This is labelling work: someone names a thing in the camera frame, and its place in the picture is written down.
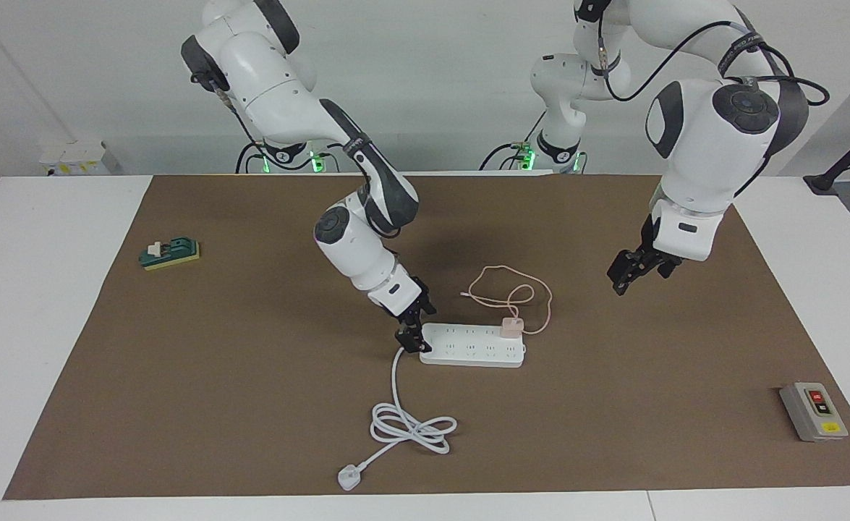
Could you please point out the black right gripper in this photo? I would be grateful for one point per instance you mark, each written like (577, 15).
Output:
(419, 307)

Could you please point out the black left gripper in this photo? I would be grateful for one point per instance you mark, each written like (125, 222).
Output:
(649, 259)

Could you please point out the white power strip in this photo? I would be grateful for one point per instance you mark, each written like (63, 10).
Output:
(475, 349)

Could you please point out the pink charger adapter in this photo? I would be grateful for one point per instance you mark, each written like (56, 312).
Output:
(511, 328)

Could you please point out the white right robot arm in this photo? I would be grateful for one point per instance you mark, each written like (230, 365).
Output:
(265, 72)

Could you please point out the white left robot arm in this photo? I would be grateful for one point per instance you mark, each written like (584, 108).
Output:
(707, 145)

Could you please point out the brown table mat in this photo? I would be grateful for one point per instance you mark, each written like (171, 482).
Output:
(215, 362)

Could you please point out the black stand with angled pole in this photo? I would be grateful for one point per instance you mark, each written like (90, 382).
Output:
(848, 155)

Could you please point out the white boxes with yellow labels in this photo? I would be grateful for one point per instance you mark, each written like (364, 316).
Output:
(74, 155)

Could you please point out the grey on-off switch box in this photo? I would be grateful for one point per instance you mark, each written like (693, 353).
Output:
(812, 414)

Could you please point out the green knife switch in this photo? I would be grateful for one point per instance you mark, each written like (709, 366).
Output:
(171, 253)

